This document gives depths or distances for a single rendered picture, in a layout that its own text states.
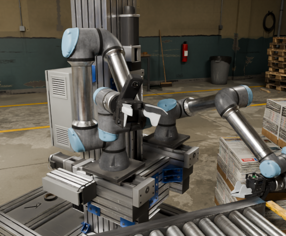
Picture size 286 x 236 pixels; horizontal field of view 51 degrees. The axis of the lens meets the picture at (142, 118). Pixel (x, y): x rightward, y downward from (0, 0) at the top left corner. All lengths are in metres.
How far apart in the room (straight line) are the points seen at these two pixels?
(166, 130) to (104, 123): 0.77
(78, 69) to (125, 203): 0.65
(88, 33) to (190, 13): 7.59
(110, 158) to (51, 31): 6.42
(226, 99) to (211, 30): 7.71
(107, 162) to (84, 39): 0.57
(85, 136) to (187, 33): 7.58
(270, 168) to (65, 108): 1.11
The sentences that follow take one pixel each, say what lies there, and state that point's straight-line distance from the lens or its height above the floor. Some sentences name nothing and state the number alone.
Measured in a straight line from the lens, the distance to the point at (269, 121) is 1.92.
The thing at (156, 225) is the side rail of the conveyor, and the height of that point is 0.80.
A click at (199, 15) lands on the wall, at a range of 8.93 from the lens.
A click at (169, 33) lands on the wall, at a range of 8.50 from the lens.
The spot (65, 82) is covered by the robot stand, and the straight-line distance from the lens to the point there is 1.74.
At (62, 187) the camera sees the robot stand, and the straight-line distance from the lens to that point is 1.55.
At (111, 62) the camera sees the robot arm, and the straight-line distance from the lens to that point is 1.28.
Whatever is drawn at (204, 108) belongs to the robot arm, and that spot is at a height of 1.03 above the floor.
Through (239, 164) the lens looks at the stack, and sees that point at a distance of 1.61.
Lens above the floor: 1.45
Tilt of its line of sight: 16 degrees down
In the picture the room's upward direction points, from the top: straight up
